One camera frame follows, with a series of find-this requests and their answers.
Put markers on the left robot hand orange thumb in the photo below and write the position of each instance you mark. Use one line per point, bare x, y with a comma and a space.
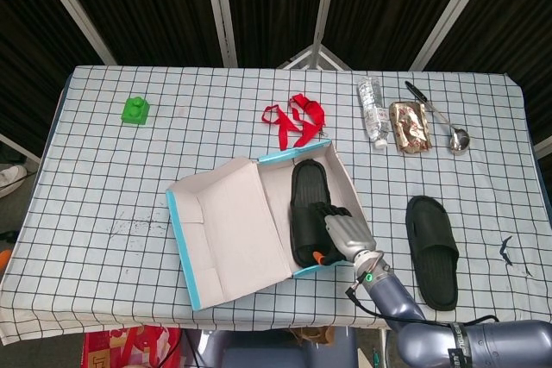
3, 258

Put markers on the black folding screen white frame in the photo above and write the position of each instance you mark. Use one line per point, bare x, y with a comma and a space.
151, 1

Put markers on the green toy brick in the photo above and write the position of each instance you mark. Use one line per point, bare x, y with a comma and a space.
135, 113

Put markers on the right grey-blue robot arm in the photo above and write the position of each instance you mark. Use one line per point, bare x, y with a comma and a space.
431, 333

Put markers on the black rubber slipper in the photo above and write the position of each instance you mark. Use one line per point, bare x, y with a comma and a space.
435, 264
308, 195

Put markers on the red patterned bag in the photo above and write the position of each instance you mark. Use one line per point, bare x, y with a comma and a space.
125, 346

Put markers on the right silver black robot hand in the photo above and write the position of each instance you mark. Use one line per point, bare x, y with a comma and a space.
347, 232

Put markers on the white metal stand frame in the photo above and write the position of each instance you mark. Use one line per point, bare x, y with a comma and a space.
317, 58

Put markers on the blue shoebox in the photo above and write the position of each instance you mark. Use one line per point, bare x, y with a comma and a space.
233, 230

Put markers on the gold foil snack packet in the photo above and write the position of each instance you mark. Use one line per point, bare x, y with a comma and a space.
409, 129

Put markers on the clear plastic water bottle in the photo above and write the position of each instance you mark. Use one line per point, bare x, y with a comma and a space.
374, 111

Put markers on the dark blue chair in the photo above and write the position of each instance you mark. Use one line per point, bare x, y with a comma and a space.
280, 353

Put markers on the brown paper bag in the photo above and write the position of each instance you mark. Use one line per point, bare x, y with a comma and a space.
315, 334

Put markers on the white black checkered tablecloth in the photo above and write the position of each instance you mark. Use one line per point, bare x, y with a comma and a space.
108, 195

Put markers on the white sneaker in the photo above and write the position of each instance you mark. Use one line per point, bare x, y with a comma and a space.
10, 178

